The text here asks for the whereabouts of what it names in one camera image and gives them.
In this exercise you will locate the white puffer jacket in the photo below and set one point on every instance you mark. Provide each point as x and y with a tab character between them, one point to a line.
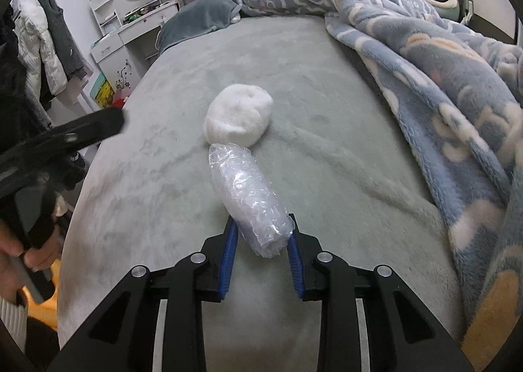
36	48

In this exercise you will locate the red box on floor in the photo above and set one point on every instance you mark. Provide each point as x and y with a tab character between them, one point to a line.
119	103

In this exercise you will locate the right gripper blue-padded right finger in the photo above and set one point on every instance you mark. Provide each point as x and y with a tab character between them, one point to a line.
402	332

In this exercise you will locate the white vanity desk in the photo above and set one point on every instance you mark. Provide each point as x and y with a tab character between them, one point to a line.
127	47

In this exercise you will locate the grey knit hanging sweater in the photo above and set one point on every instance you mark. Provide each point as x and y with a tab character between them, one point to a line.
72	61

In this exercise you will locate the person's left hand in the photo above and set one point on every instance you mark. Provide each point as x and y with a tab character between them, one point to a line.
35	259

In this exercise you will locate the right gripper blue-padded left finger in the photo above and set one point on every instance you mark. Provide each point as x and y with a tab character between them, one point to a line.
119	334

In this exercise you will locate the blue-grey pillow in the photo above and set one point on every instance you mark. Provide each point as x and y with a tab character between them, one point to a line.
197	19

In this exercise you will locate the grey bed with sheet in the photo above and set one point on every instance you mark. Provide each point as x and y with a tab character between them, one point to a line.
320	130

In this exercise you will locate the blue patterned fleece blanket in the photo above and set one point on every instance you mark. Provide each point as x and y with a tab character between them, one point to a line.
457	97

